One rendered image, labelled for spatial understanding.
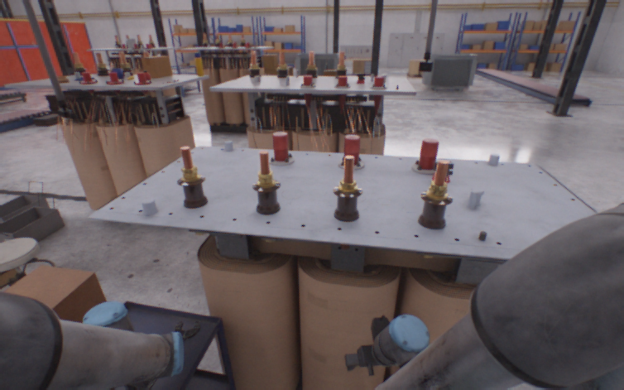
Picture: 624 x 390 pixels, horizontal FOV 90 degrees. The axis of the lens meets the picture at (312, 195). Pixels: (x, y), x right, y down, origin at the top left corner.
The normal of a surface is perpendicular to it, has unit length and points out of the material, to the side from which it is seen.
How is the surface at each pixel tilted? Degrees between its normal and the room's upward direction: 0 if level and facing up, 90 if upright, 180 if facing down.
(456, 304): 90
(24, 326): 60
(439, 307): 90
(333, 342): 90
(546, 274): 45
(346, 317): 90
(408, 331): 20
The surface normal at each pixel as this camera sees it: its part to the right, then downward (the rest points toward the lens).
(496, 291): -0.87, -0.48
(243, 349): -0.18, 0.45
